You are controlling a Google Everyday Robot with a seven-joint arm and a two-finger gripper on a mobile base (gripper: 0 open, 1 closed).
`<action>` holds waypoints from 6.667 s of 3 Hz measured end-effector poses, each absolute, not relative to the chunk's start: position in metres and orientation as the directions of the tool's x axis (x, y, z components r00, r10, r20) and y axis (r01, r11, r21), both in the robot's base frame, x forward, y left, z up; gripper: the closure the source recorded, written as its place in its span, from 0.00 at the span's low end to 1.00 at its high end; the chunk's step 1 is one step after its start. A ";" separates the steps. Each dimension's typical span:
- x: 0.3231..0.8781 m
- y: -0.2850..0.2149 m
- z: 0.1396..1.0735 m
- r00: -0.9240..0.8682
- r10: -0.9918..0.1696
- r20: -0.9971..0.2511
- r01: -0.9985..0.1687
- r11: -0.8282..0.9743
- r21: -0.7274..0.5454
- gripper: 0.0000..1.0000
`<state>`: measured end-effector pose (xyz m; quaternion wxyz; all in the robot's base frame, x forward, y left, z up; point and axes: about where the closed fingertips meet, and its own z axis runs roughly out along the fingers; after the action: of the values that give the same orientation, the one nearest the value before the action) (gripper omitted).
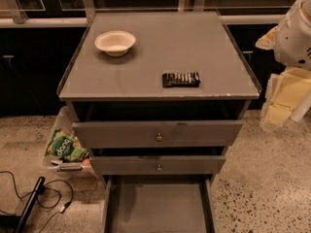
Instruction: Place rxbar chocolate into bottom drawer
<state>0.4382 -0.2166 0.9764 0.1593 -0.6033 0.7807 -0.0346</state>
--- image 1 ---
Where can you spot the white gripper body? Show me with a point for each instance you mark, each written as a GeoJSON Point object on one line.
{"type": "Point", "coordinates": [293, 44]}

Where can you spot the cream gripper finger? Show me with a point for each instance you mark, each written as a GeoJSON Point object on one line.
{"type": "Point", "coordinates": [283, 94]}
{"type": "Point", "coordinates": [266, 42]}

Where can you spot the black rxbar chocolate bar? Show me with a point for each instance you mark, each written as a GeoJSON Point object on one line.
{"type": "Point", "coordinates": [190, 79]}

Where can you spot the grey top drawer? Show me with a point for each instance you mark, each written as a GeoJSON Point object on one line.
{"type": "Point", "coordinates": [156, 134]}

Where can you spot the grey drawer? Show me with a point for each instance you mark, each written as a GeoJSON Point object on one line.
{"type": "Point", "coordinates": [156, 134]}
{"type": "Point", "coordinates": [158, 204]}
{"type": "Point", "coordinates": [157, 165]}

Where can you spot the grey drawer cabinet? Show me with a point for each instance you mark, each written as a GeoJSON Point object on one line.
{"type": "Point", "coordinates": [99, 87]}

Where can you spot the grey bottom drawer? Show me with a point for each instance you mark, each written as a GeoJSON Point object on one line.
{"type": "Point", "coordinates": [158, 204]}

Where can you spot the grey middle drawer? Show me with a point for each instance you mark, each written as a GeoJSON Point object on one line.
{"type": "Point", "coordinates": [157, 165]}

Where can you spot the white paper bowl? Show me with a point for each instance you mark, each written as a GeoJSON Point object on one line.
{"type": "Point", "coordinates": [115, 43]}

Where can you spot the clear plastic storage bin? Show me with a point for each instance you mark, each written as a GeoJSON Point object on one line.
{"type": "Point", "coordinates": [57, 165]}

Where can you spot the green snack bag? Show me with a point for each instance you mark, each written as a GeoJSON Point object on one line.
{"type": "Point", "coordinates": [66, 146]}

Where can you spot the black stand leg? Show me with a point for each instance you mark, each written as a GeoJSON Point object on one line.
{"type": "Point", "coordinates": [29, 205]}

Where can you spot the white post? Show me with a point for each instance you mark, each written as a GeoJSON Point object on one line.
{"type": "Point", "coordinates": [300, 111]}

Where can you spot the metal railing frame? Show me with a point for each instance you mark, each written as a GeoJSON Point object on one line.
{"type": "Point", "coordinates": [56, 12]}

